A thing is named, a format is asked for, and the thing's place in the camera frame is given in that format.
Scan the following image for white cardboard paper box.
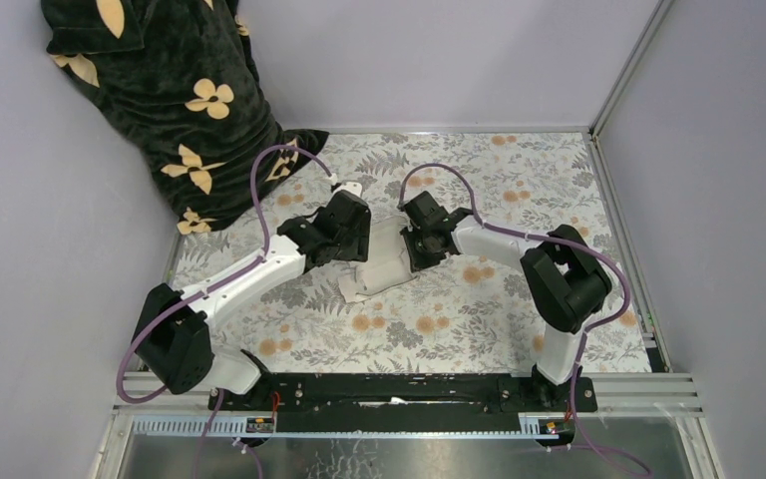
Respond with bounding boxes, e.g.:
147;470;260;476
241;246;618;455
338;217;418;302

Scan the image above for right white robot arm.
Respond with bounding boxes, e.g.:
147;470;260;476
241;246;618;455
399;192;612;411

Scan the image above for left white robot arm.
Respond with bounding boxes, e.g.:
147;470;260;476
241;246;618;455
133;182;371;410

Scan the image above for black floral plush blanket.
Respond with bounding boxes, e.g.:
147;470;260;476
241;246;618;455
41;0;328;235

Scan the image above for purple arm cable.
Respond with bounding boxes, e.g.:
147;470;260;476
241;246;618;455
399;163;638;458
116;143;345;438

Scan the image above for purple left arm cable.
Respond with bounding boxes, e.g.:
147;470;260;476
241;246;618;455
116;143;345;438

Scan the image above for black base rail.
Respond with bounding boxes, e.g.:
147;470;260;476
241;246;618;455
220;371;597;413

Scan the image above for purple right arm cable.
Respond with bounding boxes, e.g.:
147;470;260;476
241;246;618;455
399;163;638;458

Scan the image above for floral patterned table cloth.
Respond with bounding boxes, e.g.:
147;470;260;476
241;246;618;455
173;132;650;373

